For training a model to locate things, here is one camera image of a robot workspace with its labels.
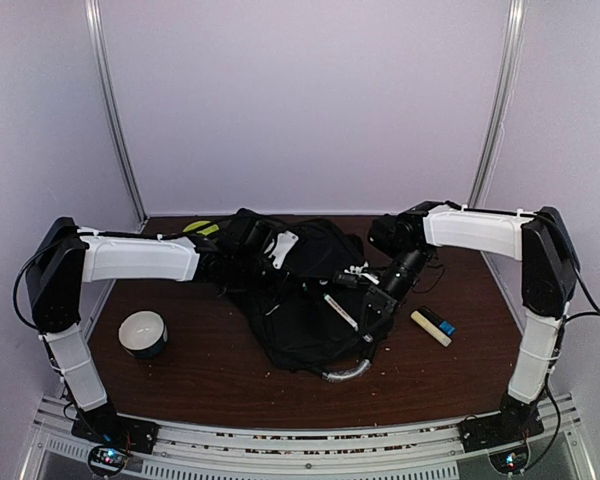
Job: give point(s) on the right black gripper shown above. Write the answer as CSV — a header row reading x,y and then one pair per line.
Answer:
x,y
380,300

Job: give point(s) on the black white pen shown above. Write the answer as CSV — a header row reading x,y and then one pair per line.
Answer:
x,y
341,311

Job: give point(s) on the blue black marker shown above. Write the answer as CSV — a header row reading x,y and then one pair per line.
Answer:
x,y
442,324

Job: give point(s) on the black student backpack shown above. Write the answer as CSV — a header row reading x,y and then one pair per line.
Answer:
x,y
285,309

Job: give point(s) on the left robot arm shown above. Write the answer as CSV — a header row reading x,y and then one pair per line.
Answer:
x,y
47,290

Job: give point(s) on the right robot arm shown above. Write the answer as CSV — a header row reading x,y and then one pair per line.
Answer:
x,y
539,241

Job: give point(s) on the cream yellow highlighter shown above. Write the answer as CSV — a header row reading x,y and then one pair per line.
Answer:
x,y
431,329

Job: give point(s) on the green plastic bowl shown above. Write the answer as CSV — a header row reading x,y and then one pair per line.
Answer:
x,y
202,227

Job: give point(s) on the right round circuit board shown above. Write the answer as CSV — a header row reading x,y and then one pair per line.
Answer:
x,y
511,461

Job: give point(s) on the round circuit board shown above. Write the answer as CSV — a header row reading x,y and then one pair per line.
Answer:
x,y
105,460
511,461

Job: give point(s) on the left round circuit board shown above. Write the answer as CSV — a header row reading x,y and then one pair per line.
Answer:
x,y
105,460

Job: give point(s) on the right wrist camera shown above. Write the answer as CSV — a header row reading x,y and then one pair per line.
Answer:
x,y
356,277

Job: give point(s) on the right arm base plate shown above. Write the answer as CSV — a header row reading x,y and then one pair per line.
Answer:
x,y
494,430

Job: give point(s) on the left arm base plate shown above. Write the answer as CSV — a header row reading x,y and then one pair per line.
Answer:
x,y
128,434

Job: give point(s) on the right aluminium frame post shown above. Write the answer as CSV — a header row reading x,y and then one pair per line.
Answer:
x,y
509,64

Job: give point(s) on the aluminium frame post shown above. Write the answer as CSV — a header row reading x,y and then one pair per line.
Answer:
x,y
509,64
97,36

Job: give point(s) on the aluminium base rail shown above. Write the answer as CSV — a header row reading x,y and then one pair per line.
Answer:
x,y
423,450

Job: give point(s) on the left aluminium frame post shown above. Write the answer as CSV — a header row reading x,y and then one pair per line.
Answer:
x,y
97,36

